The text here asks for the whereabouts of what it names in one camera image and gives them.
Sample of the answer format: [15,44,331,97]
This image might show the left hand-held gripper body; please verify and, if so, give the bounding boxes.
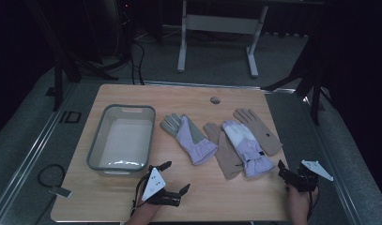
[141,167,182,207]

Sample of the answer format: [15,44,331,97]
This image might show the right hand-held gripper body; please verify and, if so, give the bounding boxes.
[285,159,334,193]

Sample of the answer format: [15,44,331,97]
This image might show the beige knit glove with dot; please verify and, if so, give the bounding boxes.
[233,108,283,157]

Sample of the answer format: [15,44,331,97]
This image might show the purple glove with grey palm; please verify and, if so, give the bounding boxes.
[160,112,219,166]

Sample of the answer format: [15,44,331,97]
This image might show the purple glove with white back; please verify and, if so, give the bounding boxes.
[222,119,276,178]

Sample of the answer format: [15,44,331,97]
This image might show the grey plastic storage bin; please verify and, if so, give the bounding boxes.
[85,103,157,178]

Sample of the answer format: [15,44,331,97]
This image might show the plain beige knit glove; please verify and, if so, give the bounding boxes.
[203,122,245,181]

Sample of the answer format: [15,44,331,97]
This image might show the person's right hand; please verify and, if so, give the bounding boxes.
[284,184,320,216]

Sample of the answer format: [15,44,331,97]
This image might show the person's left hand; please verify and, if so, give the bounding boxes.
[135,201,161,217]

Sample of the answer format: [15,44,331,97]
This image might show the black tripod stand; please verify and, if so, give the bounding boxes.
[24,0,119,113]
[261,31,337,127]

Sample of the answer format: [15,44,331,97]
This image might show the grey flat floor tag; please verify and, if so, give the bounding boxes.
[48,186,72,199]

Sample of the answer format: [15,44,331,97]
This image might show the dark equipment rack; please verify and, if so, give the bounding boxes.
[115,0,137,60]

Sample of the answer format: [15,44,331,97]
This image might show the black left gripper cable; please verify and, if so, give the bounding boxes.
[130,172,153,218]

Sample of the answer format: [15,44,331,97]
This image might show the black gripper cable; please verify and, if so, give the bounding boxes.
[306,187,320,220]
[130,172,153,218]

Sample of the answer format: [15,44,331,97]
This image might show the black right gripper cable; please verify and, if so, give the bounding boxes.
[306,187,320,220]

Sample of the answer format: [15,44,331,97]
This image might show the black floor bracket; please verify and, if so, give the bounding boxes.
[58,110,83,124]

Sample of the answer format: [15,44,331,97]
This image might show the black floor cables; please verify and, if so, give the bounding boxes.
[128,39,146,86]

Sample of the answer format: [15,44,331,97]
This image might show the black looped floor cable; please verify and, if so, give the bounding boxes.
[37,163,67,188]

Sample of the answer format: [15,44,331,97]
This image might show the white metal desk frame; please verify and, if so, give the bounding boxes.
[176,0,269,79]

